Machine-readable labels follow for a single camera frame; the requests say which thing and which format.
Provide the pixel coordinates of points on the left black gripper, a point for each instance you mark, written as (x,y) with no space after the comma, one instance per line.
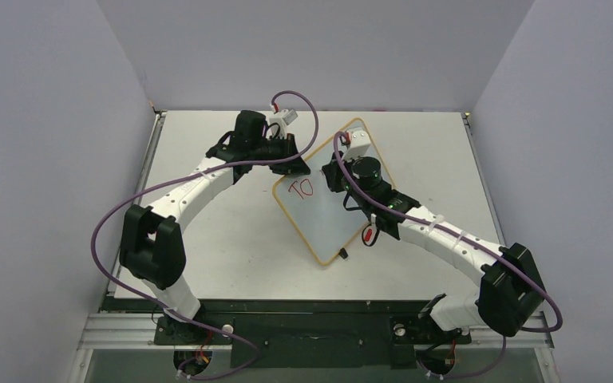
(297,167)

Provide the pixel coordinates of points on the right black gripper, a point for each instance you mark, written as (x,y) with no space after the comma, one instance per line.
(333,176)

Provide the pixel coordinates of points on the yellow-framed whiteboard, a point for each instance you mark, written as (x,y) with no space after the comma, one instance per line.
(316,213)

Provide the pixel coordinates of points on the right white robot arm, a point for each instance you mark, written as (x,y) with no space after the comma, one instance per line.
(509,287)

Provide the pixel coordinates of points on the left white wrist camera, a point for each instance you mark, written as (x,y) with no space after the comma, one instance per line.
(279,121)

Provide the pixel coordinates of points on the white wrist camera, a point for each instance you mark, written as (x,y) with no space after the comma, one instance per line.
(279,121)
(356,141)

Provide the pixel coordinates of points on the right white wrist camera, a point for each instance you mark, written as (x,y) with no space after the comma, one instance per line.
(356,141)

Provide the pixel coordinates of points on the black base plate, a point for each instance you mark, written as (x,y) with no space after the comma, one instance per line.
(302,333)

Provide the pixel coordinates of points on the aluminium frame rail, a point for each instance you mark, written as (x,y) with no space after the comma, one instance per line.
(138,331)

